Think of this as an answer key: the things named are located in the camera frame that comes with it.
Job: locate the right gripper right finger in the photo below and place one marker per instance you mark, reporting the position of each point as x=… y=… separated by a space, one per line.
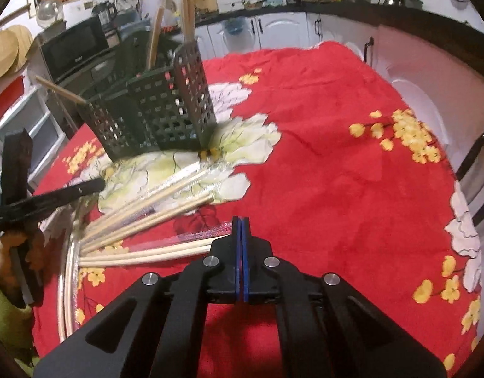
x=326 y=327

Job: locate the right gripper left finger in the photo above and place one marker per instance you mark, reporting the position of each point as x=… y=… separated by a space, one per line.
x=154 y=328

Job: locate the chopstick pair long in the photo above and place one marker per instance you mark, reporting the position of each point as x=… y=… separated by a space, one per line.
x=188 y=20

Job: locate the left hand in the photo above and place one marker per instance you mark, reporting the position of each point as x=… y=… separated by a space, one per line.
x=34 y=256

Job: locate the red plastic basin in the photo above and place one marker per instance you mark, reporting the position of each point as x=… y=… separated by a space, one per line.
x=11 y=94

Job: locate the round bamboo board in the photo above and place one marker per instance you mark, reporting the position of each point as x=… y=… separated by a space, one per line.
x=15 y=43

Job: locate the red floral table cloth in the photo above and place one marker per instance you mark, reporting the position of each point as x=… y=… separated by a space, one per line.
x=333 y=168

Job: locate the black microwave oven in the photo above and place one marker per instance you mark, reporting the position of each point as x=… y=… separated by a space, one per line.
x=71 y=48

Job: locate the dark green utensil basket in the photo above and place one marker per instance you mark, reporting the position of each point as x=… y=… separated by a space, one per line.
x=135 y=109

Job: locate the steel kettle pot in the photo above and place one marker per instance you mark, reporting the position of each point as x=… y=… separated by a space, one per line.
x=413 y=4

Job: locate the glass lid on wall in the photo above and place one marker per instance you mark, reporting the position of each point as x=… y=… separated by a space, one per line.
x=49 y=12

